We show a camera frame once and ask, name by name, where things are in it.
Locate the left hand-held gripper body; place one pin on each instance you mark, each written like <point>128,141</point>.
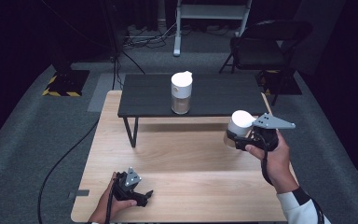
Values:
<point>126,189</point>

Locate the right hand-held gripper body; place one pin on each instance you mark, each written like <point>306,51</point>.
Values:
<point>270,124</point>

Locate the white-lidded glass jar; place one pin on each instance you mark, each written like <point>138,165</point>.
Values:
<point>181,87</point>
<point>240,121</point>

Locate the black shelf with metal legs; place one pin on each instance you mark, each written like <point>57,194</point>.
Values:
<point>217,93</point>

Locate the person's left hand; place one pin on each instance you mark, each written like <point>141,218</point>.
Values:
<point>105,208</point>

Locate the person's right hand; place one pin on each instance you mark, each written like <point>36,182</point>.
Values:
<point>279,165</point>

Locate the black stand base, yellow stripes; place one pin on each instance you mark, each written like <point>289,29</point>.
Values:
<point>66,82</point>
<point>287,85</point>

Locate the grey tape strip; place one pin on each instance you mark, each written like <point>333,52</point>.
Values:
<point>79,193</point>

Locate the black folding chair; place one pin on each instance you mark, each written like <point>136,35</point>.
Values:
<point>261,46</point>

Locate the white metal stand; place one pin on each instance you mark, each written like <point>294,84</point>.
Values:
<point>211,12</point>

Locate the black stand column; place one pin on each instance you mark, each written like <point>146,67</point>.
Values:
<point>115,28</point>

